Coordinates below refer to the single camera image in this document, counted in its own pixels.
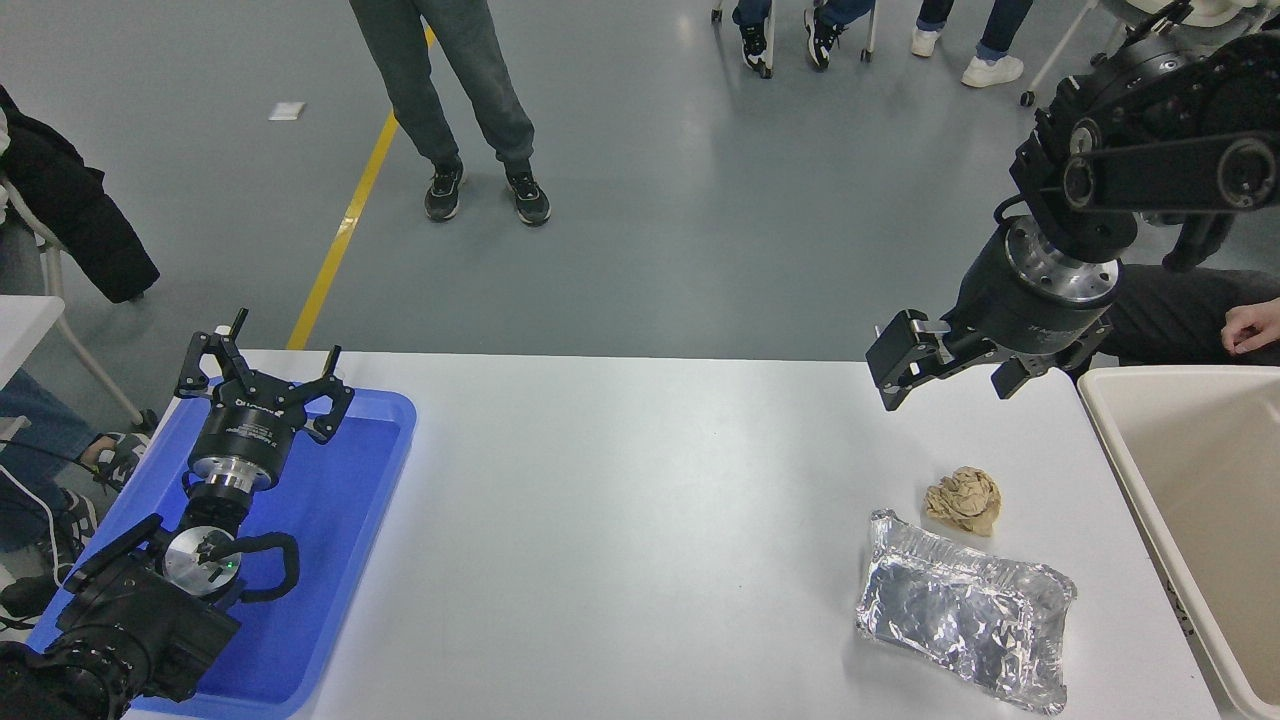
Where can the white frame chair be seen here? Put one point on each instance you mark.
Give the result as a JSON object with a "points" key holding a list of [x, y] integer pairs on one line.
{"points": [[52, 280]]}

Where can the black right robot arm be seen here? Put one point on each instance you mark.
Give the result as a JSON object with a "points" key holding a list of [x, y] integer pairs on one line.
{"points": [[1150, 110]]}

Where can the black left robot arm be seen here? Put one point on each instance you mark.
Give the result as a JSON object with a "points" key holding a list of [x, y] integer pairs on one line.
{"points": [[140, 620]]}

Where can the seated person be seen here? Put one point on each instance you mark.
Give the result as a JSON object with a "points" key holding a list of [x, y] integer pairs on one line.
{"points": [[30, 430]]}

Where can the blue plastic tray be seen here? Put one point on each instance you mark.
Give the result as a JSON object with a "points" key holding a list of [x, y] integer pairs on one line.
{"points": [[330, 560]]}

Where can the small white table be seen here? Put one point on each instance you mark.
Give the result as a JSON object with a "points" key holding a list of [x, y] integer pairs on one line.
{"points": [[25, 330]]}

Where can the person with white shoes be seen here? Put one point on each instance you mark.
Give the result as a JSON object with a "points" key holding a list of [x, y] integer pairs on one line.
{"points": [[992, 70]]}

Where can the silver foil plate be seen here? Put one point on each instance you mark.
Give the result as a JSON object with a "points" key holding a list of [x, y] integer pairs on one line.
{"points": [[960, 610]]}

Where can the person beside bin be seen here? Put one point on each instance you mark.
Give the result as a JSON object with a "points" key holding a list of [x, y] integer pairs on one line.
{"points": [[1170, 315]]}

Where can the black jacket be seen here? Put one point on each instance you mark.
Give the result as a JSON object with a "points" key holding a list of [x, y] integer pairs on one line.
{"points": [[70, 210]]}

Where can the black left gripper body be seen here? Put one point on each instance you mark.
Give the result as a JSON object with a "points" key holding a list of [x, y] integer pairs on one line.
{"points": [[245, 428]]}

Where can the crumpled tan paper ball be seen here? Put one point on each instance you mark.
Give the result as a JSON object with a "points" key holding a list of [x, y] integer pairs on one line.
{"points": [[963, 500]]}

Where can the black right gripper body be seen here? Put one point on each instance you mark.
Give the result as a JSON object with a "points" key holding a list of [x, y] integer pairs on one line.
{"points": [[1020, 310]]}

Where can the person's hand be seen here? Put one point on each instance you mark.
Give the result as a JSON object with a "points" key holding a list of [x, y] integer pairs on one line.
{"points": [[1255, 325]]}

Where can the large pale plastic bin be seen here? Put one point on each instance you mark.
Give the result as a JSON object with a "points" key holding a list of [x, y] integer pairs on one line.
{"points": [[1200, 480]]}

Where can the person with black shoes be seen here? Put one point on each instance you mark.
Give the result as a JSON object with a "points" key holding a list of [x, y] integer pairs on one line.
{"points": [[820, 35]]}

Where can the standing person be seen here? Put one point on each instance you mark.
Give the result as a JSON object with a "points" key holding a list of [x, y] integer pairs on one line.
{"points": [[410, 80]]}

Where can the cream seat wheeled chair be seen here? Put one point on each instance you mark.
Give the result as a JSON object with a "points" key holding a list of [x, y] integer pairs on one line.
{"points": [[1215, 10]]}

